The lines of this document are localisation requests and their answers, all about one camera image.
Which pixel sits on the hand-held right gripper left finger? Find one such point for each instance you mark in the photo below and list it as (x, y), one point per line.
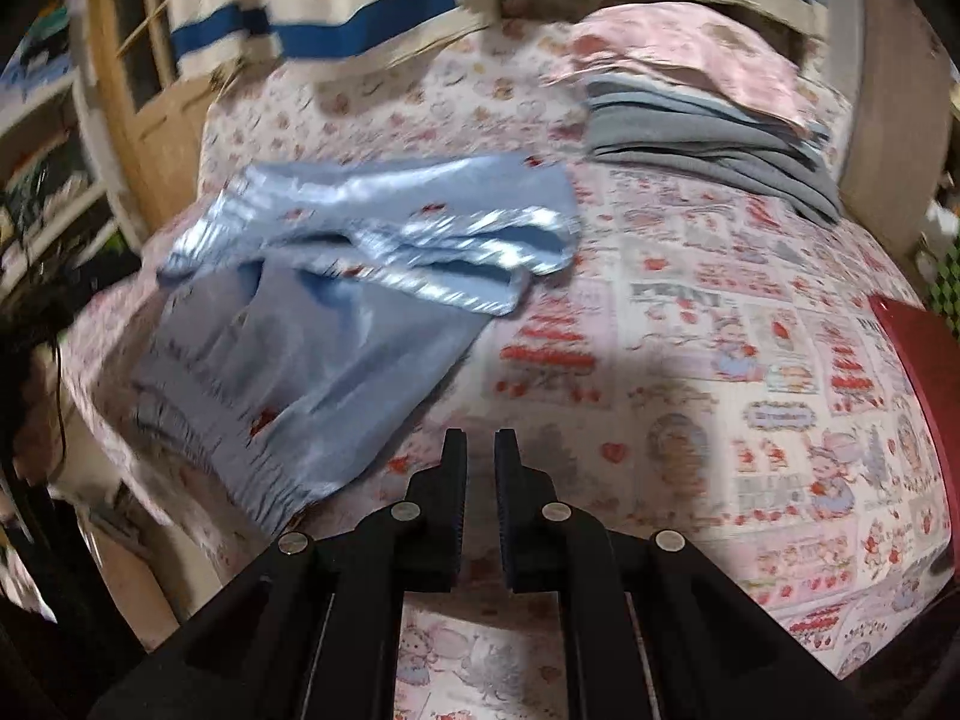
(450, 495)

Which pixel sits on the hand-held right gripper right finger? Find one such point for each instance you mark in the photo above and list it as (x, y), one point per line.
(510, 510)

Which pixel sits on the blue satin cat-print pants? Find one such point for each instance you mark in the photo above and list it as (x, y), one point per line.
(315, 360)

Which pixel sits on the grey folded garment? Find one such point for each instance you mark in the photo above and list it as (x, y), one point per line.
(675, 157)

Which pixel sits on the red stool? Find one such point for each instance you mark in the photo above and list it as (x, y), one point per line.
(930, 367)

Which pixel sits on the striped curtain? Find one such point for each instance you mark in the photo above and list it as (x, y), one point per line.
(337, 37)

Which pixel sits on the wooden glass-pane door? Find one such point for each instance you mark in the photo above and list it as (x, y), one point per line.
(150, 127)

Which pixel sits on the pink printed garment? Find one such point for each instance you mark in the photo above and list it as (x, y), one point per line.
(675, 52)

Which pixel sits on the green checkered box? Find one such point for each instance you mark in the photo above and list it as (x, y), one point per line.
(946, 277)

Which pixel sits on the white plastic bag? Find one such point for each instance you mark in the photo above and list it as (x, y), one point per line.
(945, 219)

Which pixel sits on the wooden cabinet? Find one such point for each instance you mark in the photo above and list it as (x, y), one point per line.
(892, 127)

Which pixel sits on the white shelf unit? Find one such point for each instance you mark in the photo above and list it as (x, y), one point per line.
(45, 101)

